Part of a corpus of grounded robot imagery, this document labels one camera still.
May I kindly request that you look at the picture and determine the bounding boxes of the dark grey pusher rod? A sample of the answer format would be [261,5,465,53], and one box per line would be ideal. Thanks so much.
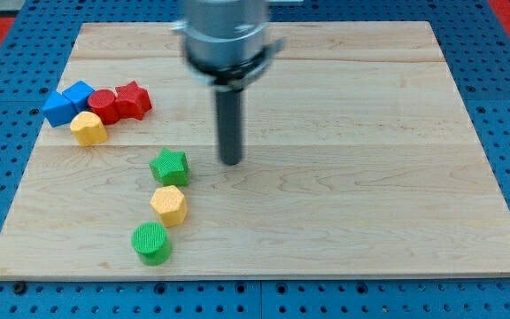
[214,91,243,166]

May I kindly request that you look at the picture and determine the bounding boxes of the green star block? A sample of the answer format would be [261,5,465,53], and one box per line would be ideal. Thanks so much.
[149,148,189,186]

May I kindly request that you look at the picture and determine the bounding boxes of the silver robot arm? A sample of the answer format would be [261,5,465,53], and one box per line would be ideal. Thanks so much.
[174,0,284,166]

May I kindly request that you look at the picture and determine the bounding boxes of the red star block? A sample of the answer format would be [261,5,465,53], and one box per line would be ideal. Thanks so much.
[115,81,152,121]

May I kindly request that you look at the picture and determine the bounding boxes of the yellow heart block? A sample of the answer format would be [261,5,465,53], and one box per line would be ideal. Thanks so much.
[70,111,109,147]

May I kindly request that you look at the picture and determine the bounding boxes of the yellow hexagon block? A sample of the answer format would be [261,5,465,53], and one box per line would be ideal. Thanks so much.
[150,185,189,228]

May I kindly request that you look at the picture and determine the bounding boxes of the red cylinder block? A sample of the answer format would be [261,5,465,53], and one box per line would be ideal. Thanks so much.
[88,89,120,125]

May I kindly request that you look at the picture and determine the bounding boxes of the light wooden board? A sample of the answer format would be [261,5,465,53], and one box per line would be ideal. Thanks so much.
[0,21,510,282]

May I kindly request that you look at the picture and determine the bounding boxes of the blue cube block right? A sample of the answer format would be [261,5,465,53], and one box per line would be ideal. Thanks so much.
[62,81,95,113]

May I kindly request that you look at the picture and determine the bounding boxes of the blue cube block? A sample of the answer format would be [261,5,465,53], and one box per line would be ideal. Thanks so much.
[62,81,95,113]
[42,91,77,127]

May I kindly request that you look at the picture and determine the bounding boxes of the green cylinder block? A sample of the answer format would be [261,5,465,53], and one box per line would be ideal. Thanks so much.
[131,222,172,266]

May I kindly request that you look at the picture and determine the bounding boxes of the blue cube block left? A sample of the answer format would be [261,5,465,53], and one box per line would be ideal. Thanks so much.
[42,91,77,127]

